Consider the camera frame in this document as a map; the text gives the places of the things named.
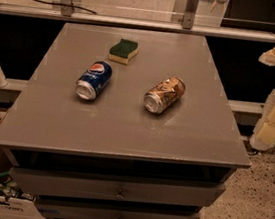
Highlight blue Pepsi can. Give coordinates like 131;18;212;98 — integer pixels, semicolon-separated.
75;61;113;101

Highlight grey metal rail frame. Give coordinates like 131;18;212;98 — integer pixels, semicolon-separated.
0;0;275;43

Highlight green yellow sponge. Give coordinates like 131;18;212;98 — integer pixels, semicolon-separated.
109;39;139;65

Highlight grey drawer cabinet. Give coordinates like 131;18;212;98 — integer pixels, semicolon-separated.
0;23;250;219

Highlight orange soda can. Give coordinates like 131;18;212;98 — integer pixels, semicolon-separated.
143;77;186;114

